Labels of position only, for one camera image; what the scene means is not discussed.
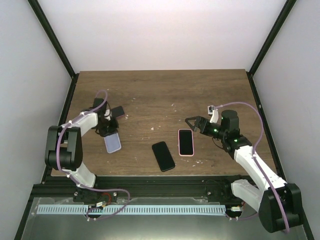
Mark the right black frame post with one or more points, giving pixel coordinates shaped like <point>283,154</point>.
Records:
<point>280,20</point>

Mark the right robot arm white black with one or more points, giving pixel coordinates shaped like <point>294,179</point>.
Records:
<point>278,203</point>

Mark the left black frame post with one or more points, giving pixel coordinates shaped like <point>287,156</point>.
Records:
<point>43,20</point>

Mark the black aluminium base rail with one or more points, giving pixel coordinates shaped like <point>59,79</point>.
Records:
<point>215,188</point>

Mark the pink phone case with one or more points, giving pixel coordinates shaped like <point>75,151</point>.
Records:
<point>186,142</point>

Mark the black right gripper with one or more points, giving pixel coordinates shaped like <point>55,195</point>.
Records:
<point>201,121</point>

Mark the black phone case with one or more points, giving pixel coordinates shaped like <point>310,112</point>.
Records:
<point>163,156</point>

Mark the black smartphone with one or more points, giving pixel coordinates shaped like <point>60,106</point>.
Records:
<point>163,156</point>

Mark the white slotted cable duct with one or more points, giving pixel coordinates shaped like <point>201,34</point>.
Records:
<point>80,209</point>

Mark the black frame post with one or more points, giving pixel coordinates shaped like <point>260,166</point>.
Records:
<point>280,20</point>
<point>43,20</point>

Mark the lavender phone case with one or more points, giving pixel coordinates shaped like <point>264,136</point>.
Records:
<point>112,143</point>

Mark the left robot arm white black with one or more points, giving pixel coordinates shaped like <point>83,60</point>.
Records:
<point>64,145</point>

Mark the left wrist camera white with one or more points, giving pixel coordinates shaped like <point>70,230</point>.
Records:
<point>108,114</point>

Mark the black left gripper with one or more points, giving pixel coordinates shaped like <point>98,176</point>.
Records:
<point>114,130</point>

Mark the dark red smartphone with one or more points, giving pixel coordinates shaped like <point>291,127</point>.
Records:
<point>117,112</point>

